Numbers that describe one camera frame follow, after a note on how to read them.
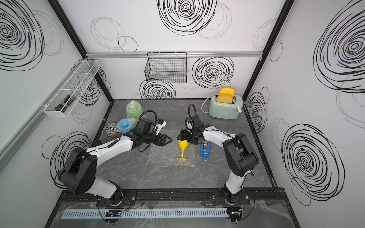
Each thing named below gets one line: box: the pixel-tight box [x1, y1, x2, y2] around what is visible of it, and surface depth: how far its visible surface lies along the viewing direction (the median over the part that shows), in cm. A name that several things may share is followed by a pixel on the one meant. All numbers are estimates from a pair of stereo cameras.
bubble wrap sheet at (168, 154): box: [146, 129, 196, 167], surface depth 90 cm
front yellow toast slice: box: [215, 93, 234, 105], surface depth 97 cm
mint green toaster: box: [208, 93, 244, 120], surface depth 101 cm
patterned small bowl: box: [103, 122, 120, 137], surface depth 101 cm
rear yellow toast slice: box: [218, 86, 236, 96], surface depth 98 cm
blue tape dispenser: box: [200, 138, 211, 158], surface depth 90 cm
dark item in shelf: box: [54, 93, 77, 113], surface depth 68 cm
